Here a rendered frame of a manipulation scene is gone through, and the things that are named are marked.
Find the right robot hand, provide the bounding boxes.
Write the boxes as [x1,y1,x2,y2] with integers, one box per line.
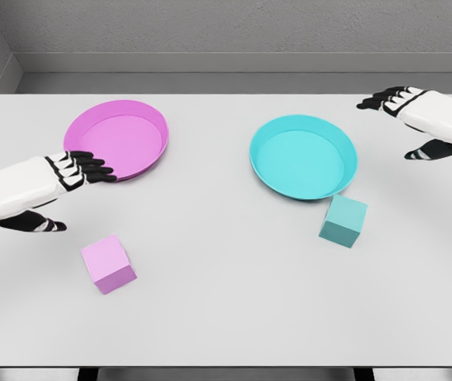
[356,85,452,161]

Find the teal cube block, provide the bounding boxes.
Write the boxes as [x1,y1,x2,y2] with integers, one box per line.
[318,194,369,250]

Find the pink cube block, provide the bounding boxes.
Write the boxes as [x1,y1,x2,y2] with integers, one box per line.
[80,234,138,295]

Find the cyan round plate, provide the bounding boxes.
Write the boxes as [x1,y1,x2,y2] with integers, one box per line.
[249,114,358,203]

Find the pink round plate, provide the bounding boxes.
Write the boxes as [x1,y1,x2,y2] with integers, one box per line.
[63,99,170,183]

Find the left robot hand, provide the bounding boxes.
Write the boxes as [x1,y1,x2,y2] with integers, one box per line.
[0,151,115,233]

